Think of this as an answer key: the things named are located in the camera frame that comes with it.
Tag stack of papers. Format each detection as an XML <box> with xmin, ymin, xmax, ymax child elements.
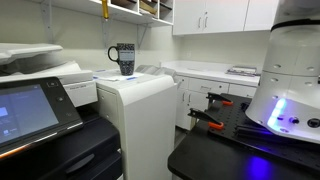
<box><xmin>225</xmin><ymin>65</ymin><xmax>258</xmax><ymax>78</ymax></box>

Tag white mail sorter cubbies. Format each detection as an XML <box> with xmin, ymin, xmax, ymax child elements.
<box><xmin>111</xmin><ymin>0</ymin><xmax>174</xmax><ymax>22</ymax></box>

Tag white and black copier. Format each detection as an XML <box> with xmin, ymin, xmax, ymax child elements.
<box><xmin>0</xmin><ymin>42</ymin><xmax>124</xmax><ymax>180</ymax></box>

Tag white shelf bracket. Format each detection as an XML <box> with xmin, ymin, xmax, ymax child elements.
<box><xmin>101</xmin><ymin>18</ymin><xmax>113</xmax><ymax>48</ymax></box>
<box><xmin>136</xmin><ymin>23</ymin><xmax>150</xmax><ymax>50</ymax></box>
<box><xmin>39</xmin><ymin>1</ymin><xmax>55</xmax><ymax>44</ymax></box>

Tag black copier touchscreen panel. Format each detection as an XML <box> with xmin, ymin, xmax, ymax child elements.
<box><xmin>0</xmin><ymin>76</ymin><xmax>84</xmax><ymax>158</ymax></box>

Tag black clamp orange handle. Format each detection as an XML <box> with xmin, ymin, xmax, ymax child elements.
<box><xmin>187</xmin><ymin>107</ymin><xmax>225</xmax><ymax>131</ymax></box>
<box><xmin>205</xmin><ymin>92</ymin><xmax>234</xmax><ymax>107</ymax></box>

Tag white printed paper sheet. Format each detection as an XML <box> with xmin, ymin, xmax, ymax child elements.
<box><xmin>93</xmin><ymin>69</ymin><xmax>144</xmax><ymax>83</ymax></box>

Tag white wall cabinet unit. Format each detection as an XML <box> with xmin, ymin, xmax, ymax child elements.
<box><xmin>172</xmin><ymin>0</ymin><xmax>280</xmax><ymax>37</ymax></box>

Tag black speckled mug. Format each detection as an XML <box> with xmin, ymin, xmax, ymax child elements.
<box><xmin>107</xmin><ymin>42</ymin><xmax>136</xmax><ymax>77</ymax></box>

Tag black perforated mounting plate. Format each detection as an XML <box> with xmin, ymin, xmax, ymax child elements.
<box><xmin>206</xmin><ymin>93</ymin><xmax>320</xmax><ymax>174</ymax></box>

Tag white copier finisher cabinet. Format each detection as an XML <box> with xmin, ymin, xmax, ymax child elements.
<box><xmin>94</xmin><ymin>69</ymin><xmax>178</xmax><ymax>180</ymax></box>

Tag yellow pen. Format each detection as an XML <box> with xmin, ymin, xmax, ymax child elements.
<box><xmin>101</xmin><ymin>0</ymin><xmax>110</xmax><ymax>20</ymax></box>

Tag white finisher output tray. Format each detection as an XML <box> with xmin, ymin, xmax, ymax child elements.
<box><xmin>134</xmin><ymin>64</ymin><xmax>178</xmax><ymax>81</ymax></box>

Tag brown envelope stack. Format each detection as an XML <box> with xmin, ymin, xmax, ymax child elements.
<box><xmin>139</xmin><ymin>0</ymin><xmax>158</xmax><ymax>16</ymax></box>

